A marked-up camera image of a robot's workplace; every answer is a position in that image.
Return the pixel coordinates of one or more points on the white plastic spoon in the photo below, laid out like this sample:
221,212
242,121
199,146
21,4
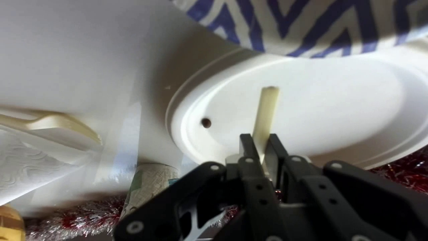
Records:
263,118

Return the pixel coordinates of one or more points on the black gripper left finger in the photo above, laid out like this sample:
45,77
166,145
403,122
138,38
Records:
201,196

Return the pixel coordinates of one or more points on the white paper plate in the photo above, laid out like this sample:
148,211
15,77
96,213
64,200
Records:
368,110

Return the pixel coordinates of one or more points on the patterned paper coffee cup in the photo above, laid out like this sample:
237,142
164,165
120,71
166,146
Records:
148,181

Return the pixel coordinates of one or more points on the blue patterned paper bowl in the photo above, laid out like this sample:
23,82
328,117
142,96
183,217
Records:
312,29

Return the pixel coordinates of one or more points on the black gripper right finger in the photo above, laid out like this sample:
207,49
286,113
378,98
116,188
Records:
342,203

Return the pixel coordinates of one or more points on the wooden bowl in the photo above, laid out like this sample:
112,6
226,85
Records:
11,225

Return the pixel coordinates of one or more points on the white paper towel near cup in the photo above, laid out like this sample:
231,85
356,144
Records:
29,164

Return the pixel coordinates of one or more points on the red silver tinsel garland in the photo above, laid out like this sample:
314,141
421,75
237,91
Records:
95,217

